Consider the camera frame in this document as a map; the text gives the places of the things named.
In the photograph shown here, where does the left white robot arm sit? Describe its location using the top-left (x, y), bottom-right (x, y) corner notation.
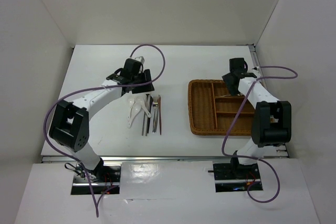
top-left (49, 56), bottom-right (154, 182)

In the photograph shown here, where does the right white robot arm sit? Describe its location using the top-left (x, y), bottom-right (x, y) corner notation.
top-left (222, 58), bottom-right (292, 178)

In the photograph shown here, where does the white ceramic spoon upper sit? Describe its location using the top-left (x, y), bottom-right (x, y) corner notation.
top-left (135, 96), bottom-right (152, 118)

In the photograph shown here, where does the white ceramic spoon left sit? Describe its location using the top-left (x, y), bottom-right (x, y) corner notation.
top-left (127, 95), bottom-right (135, 121)

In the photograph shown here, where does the copper table knife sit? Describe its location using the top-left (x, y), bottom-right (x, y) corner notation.
top-left (158, 95), bottom-right (162, 135)

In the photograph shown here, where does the brown wicker cutlery tray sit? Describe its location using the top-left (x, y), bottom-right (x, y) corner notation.
top-left (188, 79), bottom-right (244, 136)

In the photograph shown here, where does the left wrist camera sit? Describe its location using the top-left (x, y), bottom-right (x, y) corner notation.
top-left (134, 56), bottom-right (145, 65)

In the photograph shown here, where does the aluminium rail right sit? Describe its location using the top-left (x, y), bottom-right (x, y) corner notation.
top-left (248, 44), bottom-right (260, 70)

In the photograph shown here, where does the aluminium rail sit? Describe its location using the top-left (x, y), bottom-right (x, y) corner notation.
top-left (248, 44), bottom-right (260, 70)
top-left (40, 155), bottom-right (289, 163)

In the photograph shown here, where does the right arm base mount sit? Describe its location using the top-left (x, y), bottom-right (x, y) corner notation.
top-left (207, 163), bottom-right (263, 193)

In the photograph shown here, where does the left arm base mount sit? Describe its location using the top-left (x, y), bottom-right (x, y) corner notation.
top-left (64, 163), bottom-right (121, 195)

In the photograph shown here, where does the aluminium rail front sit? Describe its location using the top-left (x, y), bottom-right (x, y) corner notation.
top-left (40, 155), bottom-right (289, 163)

